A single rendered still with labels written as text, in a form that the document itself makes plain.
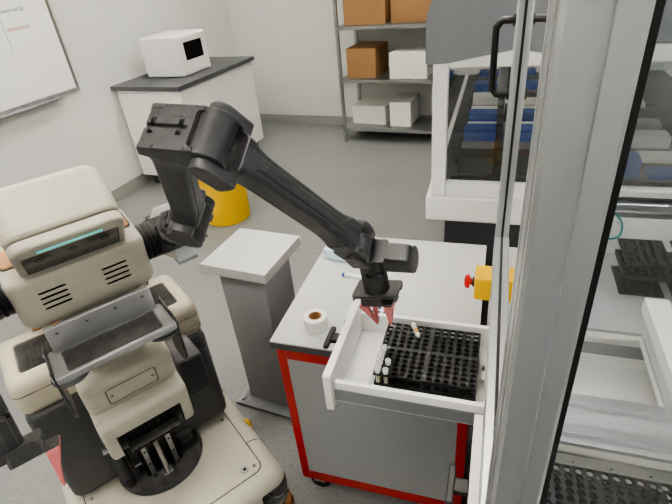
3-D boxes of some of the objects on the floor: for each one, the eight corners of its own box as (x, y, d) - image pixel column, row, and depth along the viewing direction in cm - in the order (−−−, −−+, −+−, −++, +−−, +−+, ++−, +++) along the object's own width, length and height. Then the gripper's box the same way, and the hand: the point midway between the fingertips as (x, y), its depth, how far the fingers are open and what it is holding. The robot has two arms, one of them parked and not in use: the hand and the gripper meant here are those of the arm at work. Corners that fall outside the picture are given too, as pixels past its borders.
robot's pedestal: (236, 403, 220) (195, 265, 179) (269, 358, 242) (239, 226, 202) (295, 421, 208) (265, 277, 168) (323, 371, 231) (303, 234, 191)
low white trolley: (302, 492, 181) (268, 340, 140) (347, 371, 230) (332, 233, 190) (462, 531, 164) (476, 371, 123) (474, 391, 213) (486, 245, 173)
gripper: (399, 258, 105) (409, 314, 112) (355, 258, 109) (367, 312, 116) (391, 276, 99) (402, 334, 107) (345, 275, 103) (359, 331, 111)
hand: (383, 320), depth 111 cm, fingers open, 3 cm apart
